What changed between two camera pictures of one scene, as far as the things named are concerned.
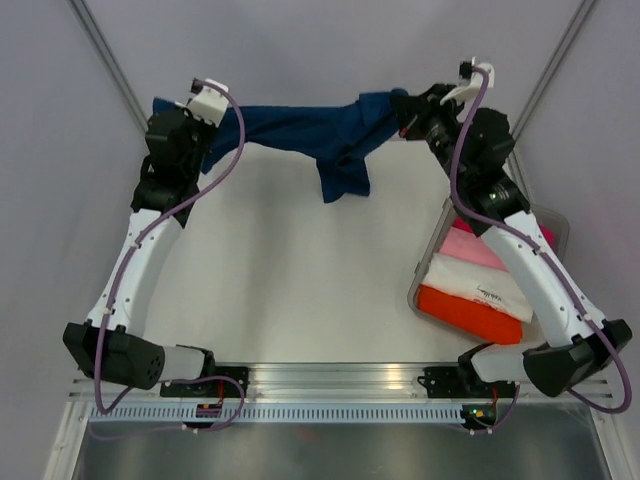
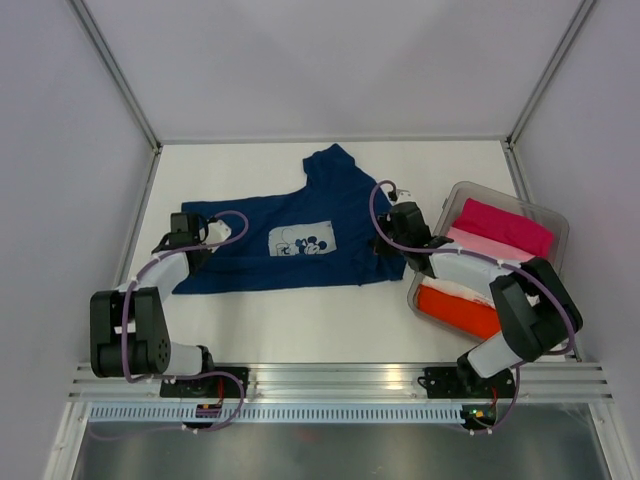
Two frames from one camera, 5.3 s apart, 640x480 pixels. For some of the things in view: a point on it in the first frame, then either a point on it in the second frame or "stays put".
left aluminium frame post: x=110 y=58 stays put
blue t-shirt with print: x=336 y=136 → x=322 y=234
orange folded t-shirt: x=470 y=317 stays put
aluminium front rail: x=329 y=382 stays put
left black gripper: x=210 y=130 → x=206 y=255
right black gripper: x=414 y=109 → x=379 y=247
